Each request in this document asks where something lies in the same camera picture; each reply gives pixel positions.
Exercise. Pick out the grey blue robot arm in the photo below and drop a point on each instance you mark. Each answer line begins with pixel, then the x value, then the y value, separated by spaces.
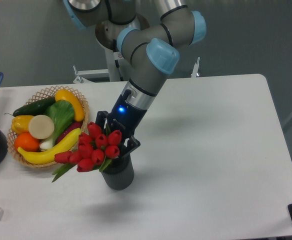
pixel 151 52

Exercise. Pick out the green cucumber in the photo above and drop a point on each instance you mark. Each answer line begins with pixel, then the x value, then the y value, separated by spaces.
pixel 33 108

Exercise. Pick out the green bok choy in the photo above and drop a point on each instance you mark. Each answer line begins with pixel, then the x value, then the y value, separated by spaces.
pixel 62 114

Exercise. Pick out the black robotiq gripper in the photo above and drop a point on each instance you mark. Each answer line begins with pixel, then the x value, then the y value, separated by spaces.
pixel 126 114

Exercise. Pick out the dark grey ribbed vase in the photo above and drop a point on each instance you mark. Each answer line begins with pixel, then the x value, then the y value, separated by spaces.
pixel 120 175

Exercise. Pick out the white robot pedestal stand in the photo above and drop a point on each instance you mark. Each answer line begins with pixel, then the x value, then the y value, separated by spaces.
pixel 118 70

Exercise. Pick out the purple eggplant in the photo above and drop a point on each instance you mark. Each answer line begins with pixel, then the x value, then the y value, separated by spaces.
pixel 73 126

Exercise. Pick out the yellow squash upper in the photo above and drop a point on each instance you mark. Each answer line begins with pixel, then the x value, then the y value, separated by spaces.
pixel 64 94

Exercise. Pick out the long yellow squash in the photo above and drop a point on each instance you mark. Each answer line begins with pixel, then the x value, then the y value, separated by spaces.
pixel 48 156

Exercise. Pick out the orange fruit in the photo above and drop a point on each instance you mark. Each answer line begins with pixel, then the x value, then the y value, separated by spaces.
pixel 27 142

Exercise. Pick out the beige round disc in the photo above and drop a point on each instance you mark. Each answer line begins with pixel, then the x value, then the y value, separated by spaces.
pixel 41 127

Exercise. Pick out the red tulip bouquet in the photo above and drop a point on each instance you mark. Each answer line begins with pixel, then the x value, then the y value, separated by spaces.
pixel 96 150

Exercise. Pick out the yellow bell pepper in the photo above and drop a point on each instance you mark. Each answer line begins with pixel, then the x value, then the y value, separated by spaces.
pixel 20 124

